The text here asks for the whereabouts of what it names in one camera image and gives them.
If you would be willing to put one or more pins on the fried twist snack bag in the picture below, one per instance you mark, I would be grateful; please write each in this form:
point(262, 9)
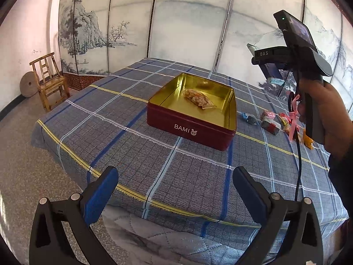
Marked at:
point(198, 98)

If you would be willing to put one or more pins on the grey quilted cover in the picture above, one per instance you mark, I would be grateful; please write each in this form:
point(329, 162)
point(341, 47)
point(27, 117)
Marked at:
point(149, 243)

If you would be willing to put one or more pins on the painted folding screen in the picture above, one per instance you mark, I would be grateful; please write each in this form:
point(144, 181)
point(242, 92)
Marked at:
point(98, 37)

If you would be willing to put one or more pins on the person's right hand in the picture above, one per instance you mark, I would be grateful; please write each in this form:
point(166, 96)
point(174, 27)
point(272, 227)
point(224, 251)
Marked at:
point(333, 115)

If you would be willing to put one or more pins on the light and navy blue packet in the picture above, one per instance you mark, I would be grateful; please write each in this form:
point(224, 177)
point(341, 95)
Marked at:
point(270, 70)

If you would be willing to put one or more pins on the blue black snack packet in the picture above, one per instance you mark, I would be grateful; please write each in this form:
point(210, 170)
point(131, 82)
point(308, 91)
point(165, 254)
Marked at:
point(249, 118)

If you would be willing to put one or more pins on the pink patterned candy packet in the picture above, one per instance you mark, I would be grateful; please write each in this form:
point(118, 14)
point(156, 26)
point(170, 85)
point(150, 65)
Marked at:
point(267, 114)

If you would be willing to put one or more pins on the red gold tin box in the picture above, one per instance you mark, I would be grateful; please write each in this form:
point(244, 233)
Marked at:
point(170, 111)

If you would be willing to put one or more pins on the blue plaid tablecloth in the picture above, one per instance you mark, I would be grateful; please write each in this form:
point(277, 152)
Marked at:
point(170, 180)

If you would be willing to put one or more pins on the pink ribbon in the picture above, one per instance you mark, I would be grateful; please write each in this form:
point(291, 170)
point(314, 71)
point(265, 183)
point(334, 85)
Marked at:
point(293, 113)

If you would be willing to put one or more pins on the bamboo wooden chair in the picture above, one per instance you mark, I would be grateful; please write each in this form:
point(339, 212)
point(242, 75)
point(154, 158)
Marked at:
point(49, 80)

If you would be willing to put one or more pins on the small clear candy packet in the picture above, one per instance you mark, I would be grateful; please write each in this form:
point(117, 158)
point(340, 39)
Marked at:
point(270, 125)

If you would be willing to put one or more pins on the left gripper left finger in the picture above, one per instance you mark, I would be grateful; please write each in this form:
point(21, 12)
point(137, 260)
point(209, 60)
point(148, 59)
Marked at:
point(48, 240)

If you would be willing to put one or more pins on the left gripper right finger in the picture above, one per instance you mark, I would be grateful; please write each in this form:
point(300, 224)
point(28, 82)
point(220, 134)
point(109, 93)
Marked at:
point(302, 243)

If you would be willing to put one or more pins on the orange snack packet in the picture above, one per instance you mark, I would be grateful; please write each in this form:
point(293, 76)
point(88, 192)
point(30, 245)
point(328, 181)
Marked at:
point(307, 141)

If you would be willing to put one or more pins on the red snack packet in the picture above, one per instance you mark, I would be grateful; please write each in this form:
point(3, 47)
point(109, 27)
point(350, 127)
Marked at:
point(284, 117)

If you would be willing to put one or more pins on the clear cracker snack bag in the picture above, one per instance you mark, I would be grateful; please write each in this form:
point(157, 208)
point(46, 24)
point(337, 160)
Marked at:
point(286, 127)

